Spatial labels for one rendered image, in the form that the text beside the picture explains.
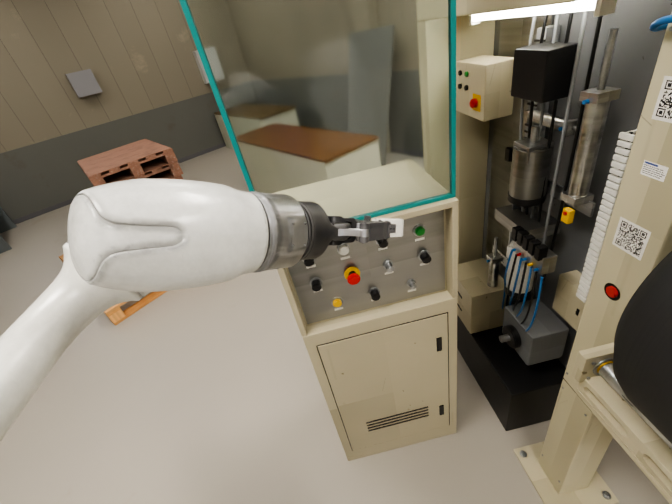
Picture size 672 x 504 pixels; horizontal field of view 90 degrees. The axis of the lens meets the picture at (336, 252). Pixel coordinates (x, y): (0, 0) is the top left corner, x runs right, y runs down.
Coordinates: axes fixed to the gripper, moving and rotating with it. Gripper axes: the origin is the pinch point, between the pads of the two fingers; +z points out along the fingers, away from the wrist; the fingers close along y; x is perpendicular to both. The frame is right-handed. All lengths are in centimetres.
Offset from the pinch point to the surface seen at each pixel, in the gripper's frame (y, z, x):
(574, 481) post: 18, 106, -100
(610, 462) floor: 26, 131, -100
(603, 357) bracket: 25, 58, -31
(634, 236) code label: 28, 53, -1
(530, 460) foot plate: 1, 112, -105
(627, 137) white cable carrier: 24, 50, 20
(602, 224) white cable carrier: 21, 61, 1
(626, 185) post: 25, 52, 10
